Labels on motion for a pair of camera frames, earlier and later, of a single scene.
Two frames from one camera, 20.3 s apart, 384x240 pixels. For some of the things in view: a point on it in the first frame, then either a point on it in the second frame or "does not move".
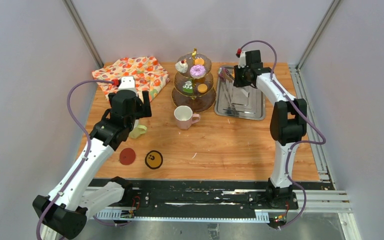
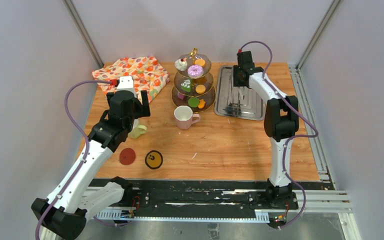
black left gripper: (143, 109) does not move
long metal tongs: (227, 80) -> (240, 94)
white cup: (137, 131) does not move
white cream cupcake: (181, 66) does not move
